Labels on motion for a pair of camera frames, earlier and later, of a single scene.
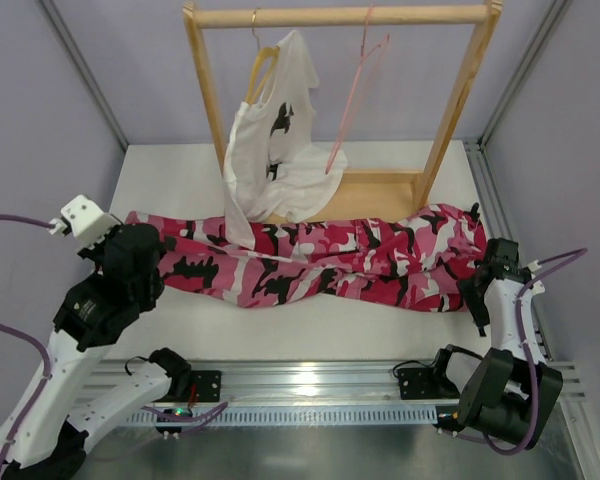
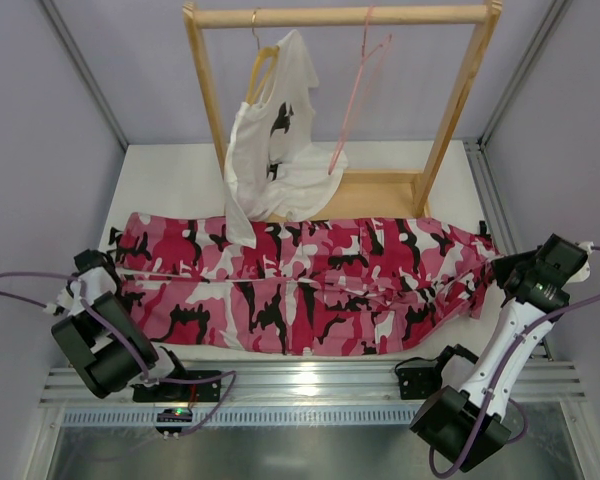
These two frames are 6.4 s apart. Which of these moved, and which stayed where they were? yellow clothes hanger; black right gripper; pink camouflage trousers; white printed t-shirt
Moved: black right gripper; pink camouflage trousers
Stayed: white printed t-shirt; yellow clothes hanger
